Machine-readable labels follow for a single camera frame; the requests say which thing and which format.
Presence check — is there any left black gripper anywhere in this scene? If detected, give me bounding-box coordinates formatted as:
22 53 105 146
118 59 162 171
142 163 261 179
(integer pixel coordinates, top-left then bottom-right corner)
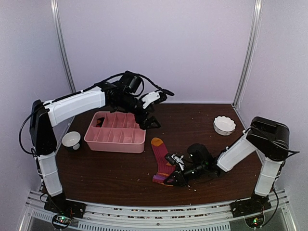
116 92 162 131

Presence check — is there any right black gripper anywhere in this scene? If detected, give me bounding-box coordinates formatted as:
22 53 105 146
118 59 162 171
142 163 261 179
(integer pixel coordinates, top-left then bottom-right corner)
166 164 206 188

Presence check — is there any maroon orange purple striped sock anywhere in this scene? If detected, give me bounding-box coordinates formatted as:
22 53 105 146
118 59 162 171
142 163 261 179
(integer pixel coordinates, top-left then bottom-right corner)
151 137 175 186

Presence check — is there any black argyle red orange sock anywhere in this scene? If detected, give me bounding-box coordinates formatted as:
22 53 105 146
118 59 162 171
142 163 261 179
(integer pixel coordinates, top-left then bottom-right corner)
96 117 105 128

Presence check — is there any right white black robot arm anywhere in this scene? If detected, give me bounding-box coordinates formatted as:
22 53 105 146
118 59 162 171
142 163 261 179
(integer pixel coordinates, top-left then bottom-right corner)
164 116 297 213

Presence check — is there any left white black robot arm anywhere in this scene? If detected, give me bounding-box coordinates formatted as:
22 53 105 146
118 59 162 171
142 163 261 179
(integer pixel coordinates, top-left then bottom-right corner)
22 71 174 214

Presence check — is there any pink divided organizer tray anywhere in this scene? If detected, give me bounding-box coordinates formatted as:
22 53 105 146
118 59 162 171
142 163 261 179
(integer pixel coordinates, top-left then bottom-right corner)
84 111 146 154

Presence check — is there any white scalloped ceramic bowl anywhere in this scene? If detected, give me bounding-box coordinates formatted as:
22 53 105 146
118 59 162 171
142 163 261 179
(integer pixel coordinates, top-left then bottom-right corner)
213 116 236 136

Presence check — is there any small white round container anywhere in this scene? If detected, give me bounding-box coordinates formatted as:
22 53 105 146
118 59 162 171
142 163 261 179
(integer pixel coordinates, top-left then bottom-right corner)
62 131 82 152

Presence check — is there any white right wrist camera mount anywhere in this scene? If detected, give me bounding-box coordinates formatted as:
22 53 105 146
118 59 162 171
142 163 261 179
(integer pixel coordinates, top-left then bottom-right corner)
171 154 185 171

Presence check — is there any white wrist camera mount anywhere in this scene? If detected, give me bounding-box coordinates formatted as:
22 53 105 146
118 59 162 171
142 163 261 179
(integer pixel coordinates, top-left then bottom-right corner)
141 91 160 109
171 154 185 171

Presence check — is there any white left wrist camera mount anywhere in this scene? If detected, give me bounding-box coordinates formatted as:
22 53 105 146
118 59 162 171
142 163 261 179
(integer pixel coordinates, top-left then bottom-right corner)
141 91 160 109

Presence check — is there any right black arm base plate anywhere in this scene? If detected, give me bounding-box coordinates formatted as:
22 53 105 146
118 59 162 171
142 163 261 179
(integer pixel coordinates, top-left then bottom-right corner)
230 198 272 218

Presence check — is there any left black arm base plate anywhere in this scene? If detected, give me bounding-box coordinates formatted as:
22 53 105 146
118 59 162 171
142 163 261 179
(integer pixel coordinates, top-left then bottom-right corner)
44 200 86 218

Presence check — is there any left aluminium frame post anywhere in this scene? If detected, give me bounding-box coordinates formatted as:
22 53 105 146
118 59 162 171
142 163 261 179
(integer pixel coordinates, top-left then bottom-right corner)
51 0 77 97

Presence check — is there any aluminium frame post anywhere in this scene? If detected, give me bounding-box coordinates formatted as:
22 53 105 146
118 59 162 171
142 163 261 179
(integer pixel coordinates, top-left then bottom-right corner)
232 0 263 109
51 0 77 97

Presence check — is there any right aluminium frame post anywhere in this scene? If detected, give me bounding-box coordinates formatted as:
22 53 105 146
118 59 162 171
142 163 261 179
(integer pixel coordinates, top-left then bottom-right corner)
232 0 263 109

